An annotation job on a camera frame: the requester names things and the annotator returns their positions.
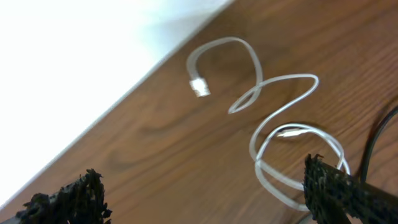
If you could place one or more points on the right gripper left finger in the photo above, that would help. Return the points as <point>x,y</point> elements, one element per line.
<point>80,202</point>

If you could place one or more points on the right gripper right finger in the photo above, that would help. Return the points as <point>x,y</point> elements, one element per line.
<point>332,196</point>

